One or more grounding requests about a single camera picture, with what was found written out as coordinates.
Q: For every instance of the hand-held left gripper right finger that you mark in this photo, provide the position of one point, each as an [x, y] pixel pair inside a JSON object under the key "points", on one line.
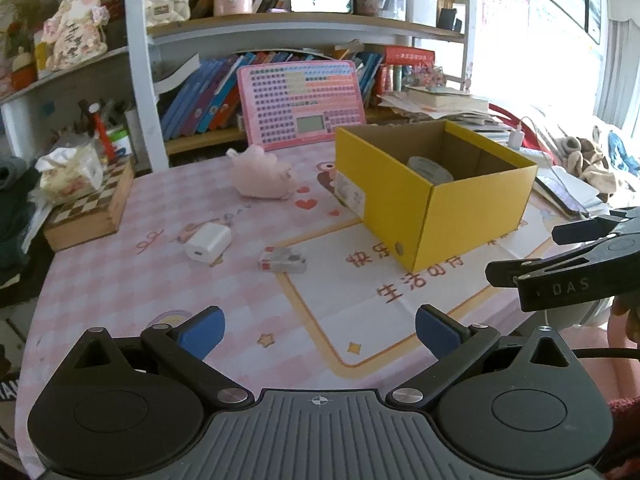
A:
{"points": [[437, 334]]}

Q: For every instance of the red flat box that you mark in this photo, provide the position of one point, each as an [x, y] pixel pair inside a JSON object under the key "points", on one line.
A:
{"points": [[407, 55]]}

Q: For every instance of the pink learning tablet toy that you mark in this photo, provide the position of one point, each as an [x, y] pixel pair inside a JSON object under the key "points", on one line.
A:
{"points": [[300, 100]]}

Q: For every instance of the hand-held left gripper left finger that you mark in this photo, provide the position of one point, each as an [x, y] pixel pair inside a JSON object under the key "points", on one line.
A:
{"points": [[202, 334]]}

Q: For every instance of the yellow cardboard box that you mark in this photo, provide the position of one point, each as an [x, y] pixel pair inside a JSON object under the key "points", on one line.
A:
{"points": [[450, 225]]}

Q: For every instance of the row of colourful books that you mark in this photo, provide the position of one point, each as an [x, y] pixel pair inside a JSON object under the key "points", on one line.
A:
{"points": [[200, 95]]}

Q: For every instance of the pink checkered tablecloth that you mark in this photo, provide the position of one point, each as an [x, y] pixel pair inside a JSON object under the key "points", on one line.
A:
{"points": [[150, 290]]}

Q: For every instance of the person's right hand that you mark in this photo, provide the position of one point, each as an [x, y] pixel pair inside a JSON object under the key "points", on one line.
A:
{"points": [[618, 325]]}

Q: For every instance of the black tablet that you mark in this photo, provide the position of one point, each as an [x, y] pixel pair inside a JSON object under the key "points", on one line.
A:
{"points": [[565, 200]]}

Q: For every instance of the white charger plug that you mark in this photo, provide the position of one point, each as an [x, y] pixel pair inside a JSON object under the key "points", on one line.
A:
{"points": [[207, 242]]}

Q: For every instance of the floral tissue pack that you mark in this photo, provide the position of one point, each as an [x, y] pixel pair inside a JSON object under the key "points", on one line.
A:
{"points": [[70, 175]]}

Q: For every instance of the pile of clothes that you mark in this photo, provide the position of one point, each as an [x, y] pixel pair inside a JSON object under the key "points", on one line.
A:
{"points": [[15, 210]]}

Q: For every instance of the pink plush pig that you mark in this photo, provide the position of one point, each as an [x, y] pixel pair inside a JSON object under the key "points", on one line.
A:
{"points": [[262, 175]]}

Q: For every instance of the stack of papers and books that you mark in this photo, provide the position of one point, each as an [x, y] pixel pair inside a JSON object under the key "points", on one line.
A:
{"points": [[445, 100]]}

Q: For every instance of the brown plush toy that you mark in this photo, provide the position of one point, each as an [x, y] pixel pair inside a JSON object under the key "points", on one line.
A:
{"points": [[582, 160]]}

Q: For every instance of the white bookshelf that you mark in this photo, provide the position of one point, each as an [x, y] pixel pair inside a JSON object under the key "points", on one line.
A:
{"points": [[145, 85]]}

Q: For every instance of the wooden chess box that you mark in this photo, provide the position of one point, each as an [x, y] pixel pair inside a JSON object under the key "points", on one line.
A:
{"points": [[85, 215]]}

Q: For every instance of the pen cup with red tool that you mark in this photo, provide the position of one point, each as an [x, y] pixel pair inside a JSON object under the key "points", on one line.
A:
{"points": [[117, 135]]}

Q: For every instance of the clear tape roll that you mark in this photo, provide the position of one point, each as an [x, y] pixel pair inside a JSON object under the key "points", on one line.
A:
{"points": [[430, 169]]}

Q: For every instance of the pink fleece clothing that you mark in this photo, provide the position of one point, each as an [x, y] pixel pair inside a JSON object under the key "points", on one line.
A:
{"points": [[625, 425]]}

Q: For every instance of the phone on shelf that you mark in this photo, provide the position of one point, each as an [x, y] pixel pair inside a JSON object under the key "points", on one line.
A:
{"points": [[320, 1]]}

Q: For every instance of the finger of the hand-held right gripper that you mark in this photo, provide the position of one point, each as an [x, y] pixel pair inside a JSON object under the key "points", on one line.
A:
{"points": [[585, 230], [510, 271]]}

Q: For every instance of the small red and white box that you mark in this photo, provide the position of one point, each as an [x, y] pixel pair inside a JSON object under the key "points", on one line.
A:
{"points": [[282, 261]]}

